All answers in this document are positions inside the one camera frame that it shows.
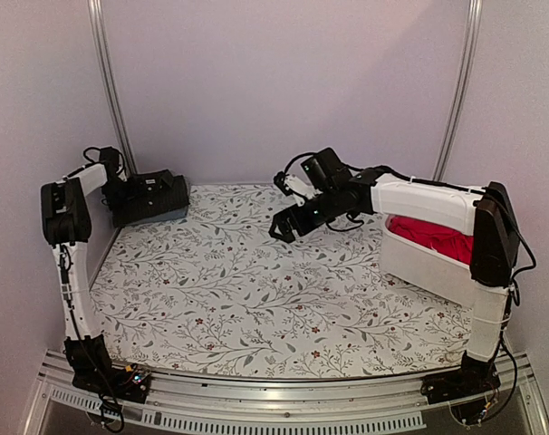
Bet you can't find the aluminium frame post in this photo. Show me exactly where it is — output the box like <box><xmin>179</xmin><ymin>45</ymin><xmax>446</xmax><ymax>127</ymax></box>
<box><xmin>432</xmin><ymin>0</ymin><xmax>483</xmax><ymax>181</ymax></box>
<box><xmin>87</xmin><ymin>0</ymin><xmax>137</xmax><ymax>175</ymax></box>

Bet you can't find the light blue denim skirt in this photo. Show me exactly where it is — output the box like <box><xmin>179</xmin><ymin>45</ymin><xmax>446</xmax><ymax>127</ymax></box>
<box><xmin>152</xmin><ymin>207</ymin><xmax>188</xmax><ymax>222</ymax></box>

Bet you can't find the right aluminium frame post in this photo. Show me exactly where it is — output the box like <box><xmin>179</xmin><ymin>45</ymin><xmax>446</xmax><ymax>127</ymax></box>
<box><xmin>432</xmin><ymin>0</ymin><xmax>483</xmax><ymax>181</ymax></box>

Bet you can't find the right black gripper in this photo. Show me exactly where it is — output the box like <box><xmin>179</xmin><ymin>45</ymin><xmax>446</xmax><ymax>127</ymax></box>
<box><xmin>269</xmin><ymin>187</ymin><xmax>342</xmax><ymax>243</ymax></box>

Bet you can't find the floral patterned table mat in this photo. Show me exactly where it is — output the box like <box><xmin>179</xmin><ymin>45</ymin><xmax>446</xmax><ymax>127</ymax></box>
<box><xmin>91</xmin><ymin>185</ymin><xmax>471</xmax><ymax>378</ymax></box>

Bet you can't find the white plastic laundry basket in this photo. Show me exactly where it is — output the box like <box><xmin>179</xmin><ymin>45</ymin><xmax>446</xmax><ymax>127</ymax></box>
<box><xmin>380</xmin><ymin>216</ymin><xmax>484</xmax><ymax>309</ymax></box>

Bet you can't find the red garment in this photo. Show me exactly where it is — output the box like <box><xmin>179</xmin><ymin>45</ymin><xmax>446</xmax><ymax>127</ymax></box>
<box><xmin>388</xmin><ymin>216</ymin><xmax>474</xmax><ymax>265</ymax></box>

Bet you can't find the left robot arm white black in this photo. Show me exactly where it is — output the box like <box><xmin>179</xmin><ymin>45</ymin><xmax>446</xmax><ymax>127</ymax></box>
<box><xmin>41</xmin><ymin>161</ymin><xmax>126</xmax><ymax>355</ymax></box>

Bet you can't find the aluminium front rail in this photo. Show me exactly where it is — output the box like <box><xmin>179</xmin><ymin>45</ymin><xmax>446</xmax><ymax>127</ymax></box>
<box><xmin>23</xmin><ymin>348</ymin><xmax>549</xmax><ymax>435</ymax></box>

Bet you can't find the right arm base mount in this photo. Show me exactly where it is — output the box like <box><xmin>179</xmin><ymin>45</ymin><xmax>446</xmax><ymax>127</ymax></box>
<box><xmin>420</xmin><ymin>353</ymin><xmax>501</xmax><ymax>426</ymax></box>

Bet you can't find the black striped garment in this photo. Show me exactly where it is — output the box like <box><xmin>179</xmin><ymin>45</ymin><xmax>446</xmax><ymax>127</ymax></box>
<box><xmin>111</xmin><ymin>169</ymin><xmax>190</xmax><ymax>228</ymax></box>

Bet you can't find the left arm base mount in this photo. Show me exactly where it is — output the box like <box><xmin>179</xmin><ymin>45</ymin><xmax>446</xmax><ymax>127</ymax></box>
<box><xmin>64</xmin><ymin>334</ymin><xmax>150</xmax><ymax>404</ymax></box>

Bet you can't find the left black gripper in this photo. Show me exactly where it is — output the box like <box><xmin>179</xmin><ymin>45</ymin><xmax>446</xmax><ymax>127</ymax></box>
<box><xmin>103</xmin><ymin>175</ymin><xmax>148</xmax><ymax>209</ymax></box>

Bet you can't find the left aluminium frame post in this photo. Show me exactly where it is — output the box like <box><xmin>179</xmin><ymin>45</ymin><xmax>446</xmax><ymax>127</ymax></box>
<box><xmin>87</xmin><ymin>0</ymin><xmax>137</xmax><ymax>175</ymax></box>

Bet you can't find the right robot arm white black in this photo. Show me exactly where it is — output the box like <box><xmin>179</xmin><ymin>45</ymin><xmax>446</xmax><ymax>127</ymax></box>
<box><xmin>269</xmin><ymin>166</ymin><xmax>521</xmax><ymax>395</ymax></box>

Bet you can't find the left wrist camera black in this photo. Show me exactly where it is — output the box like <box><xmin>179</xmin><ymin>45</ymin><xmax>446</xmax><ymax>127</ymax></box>
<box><xmin>82</xmin><ymin>147</ymin><xmax>125</xmax><ymax>178</ymax></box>

